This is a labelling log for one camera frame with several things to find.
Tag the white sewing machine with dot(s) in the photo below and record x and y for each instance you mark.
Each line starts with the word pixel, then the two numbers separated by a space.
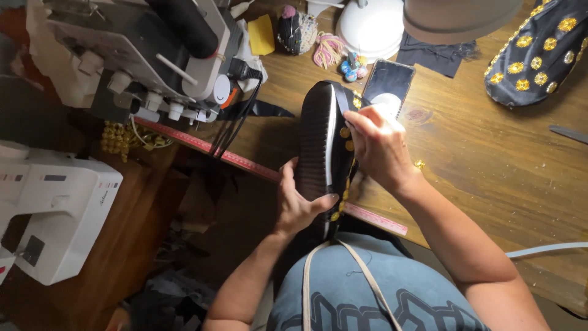
pixel 50 211

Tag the black gold-sequined shoe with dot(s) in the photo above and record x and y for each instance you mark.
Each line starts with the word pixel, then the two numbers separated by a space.
pixel 540 55

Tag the pink measuring tape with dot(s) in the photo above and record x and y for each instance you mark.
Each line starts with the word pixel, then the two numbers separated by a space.
pixel 239 161

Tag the pink and yellow yarn bundle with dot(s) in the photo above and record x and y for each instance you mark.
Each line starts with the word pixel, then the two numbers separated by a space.
pixel 328 49

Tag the person's right fingers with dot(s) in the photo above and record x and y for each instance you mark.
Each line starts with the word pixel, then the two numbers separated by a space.
pixel 365 124

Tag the person's left hand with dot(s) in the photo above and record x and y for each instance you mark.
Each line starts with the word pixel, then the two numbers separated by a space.
pixel 296 207

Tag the colourful small toy figure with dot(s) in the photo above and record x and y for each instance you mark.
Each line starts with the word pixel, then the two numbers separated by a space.
pixel 353 66

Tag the black fabric scrap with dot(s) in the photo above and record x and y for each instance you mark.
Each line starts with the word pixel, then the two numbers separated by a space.
pixel 432 56

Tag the person's right hand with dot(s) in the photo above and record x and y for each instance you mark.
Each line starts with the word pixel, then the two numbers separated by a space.
pixel 381 147

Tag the white lamp base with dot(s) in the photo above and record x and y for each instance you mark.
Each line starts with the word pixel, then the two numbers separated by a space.
pixel 370 27

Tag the black pincushion with pins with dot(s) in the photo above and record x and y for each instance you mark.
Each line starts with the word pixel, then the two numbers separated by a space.
pixel 296 30

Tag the loose gold sequin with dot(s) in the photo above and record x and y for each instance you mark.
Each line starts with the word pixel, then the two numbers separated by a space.
pixel 419 163

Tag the grey overlock sewing machine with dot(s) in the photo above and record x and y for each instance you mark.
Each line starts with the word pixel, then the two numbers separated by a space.
pixel 138 59

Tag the black shoe with gold sequins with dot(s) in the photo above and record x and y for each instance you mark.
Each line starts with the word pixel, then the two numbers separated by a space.
pixel 324 147

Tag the gold sequin trim pile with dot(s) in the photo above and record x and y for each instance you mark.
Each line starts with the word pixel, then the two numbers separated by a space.
pixel 124 138

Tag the grey printed shirt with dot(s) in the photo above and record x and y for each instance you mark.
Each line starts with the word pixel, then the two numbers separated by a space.
pixel 367 289

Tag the yellow sponge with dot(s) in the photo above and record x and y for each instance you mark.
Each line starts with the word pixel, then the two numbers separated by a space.
pixel 261 34

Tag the black smartphone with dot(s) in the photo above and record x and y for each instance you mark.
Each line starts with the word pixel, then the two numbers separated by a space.
pixel 389 85

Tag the black thread cone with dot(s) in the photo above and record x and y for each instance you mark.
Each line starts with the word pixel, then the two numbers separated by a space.
pixel 186 25

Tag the beige lamp shade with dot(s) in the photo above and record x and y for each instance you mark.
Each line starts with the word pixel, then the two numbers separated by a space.
pixel 454 18

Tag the white cloth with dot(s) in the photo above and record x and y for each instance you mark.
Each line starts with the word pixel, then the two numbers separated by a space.
pixel 250 59

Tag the grey metal tool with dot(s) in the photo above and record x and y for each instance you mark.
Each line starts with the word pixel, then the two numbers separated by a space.
pixel 568 133

